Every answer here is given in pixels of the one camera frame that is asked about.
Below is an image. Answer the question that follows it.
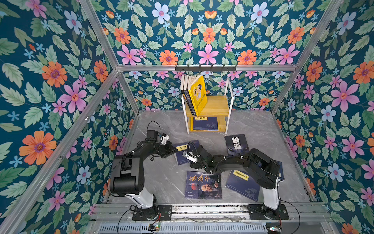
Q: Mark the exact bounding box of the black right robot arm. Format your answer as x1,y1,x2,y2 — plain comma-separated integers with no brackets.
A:
183,146,284,219

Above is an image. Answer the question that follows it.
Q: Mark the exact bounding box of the white frame wooden bookshelf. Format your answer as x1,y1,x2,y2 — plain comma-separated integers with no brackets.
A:
180,79,235,134

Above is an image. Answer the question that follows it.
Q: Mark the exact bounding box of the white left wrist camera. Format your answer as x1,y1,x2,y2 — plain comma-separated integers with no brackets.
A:
159,133,169,145

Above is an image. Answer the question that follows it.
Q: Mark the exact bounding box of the navy book yellow label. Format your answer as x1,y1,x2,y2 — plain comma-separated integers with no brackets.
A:
192,117,218,131

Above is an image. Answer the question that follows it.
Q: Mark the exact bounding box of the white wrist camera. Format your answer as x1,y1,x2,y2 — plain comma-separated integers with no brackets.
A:
159,133,169,145
186,153,197,163

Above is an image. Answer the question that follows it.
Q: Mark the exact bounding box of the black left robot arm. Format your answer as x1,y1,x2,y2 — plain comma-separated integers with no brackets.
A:
108,130,178,220

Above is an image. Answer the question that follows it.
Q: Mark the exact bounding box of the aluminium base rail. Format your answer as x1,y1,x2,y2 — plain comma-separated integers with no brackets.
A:
87,202,339,234

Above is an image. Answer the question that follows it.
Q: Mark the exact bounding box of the black wolf cover book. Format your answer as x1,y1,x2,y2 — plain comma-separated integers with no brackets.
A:
225,134,249,157

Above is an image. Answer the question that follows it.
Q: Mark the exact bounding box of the dark blue paperback book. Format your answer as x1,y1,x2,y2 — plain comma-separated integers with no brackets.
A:
182,88,196,117

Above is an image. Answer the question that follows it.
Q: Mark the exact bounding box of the yellow cartoon boy book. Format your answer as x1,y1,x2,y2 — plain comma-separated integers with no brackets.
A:
187,75,207,117

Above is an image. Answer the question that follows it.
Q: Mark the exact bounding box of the navy book tilted front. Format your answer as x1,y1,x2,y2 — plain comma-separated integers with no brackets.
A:
226,170,260,201

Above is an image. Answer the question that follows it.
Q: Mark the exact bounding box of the dark portrait cover book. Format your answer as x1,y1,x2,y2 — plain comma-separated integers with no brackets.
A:
185,171,223,200

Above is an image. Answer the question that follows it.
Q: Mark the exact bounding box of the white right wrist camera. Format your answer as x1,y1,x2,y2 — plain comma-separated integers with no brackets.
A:
186,153,197,163

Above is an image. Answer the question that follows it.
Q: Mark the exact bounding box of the book standing on shelf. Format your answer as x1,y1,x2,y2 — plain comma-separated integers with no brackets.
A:
180,75,189,91

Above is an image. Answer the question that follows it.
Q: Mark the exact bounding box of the metal coat hook rail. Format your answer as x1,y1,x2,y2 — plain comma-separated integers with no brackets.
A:
174,64,237,73

